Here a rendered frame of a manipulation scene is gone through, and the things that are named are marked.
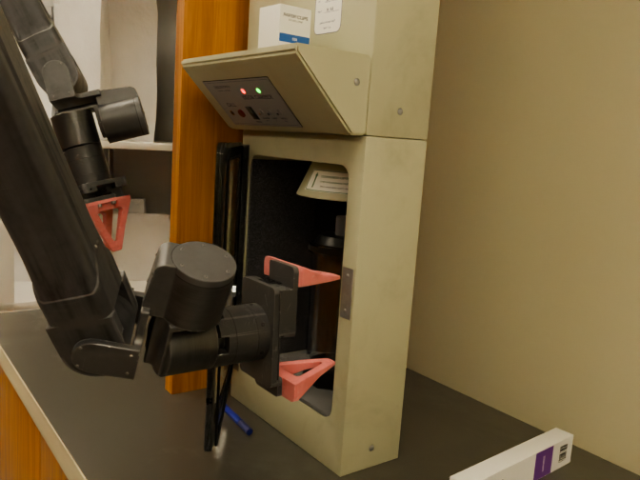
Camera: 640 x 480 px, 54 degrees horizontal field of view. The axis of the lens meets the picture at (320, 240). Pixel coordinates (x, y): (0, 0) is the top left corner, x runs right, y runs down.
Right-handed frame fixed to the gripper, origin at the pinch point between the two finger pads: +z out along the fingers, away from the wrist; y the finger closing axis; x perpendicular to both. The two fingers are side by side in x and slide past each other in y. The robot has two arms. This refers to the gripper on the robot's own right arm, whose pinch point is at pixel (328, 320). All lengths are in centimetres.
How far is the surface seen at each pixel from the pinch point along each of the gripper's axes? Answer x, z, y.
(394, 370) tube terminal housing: 9.9, 20.0, -12.5
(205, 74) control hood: 35.4, 1.5, 28.4
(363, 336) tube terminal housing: 9.8, 13.6, -6.6
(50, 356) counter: 75, -12, -25
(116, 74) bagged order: 148, 25, 37
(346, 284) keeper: 11.4, 11.3, 0.6
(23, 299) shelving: 129, -7, -27
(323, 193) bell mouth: 20.6, 13.5, 12.0
